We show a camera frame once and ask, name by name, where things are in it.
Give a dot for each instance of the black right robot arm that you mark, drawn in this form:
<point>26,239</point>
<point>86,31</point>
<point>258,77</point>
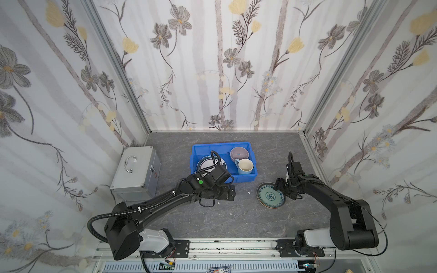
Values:
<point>351,226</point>

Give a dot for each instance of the aluminium mounting rail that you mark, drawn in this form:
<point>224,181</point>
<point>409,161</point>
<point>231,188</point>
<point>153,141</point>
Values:
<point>241,255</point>

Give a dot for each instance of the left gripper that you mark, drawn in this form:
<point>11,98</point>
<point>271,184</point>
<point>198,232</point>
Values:
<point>229,192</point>

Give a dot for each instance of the cream mug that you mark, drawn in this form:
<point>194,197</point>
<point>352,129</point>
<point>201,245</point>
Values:
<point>244,166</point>

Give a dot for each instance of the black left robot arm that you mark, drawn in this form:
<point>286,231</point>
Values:
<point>125,223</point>

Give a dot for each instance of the green patterned plate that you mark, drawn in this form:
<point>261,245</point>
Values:
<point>269,197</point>

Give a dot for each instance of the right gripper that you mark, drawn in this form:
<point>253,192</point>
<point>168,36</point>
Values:
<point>282,186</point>

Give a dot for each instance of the blue plastic bin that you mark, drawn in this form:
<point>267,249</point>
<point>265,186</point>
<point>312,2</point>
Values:
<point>200,151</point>

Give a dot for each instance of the silver aluminium case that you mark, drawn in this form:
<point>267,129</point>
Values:
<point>137,175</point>

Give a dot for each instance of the purple bowl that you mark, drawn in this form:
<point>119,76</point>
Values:
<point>239,153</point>

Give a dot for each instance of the striped rim white plate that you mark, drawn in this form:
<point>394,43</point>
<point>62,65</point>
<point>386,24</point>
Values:
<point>209,161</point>

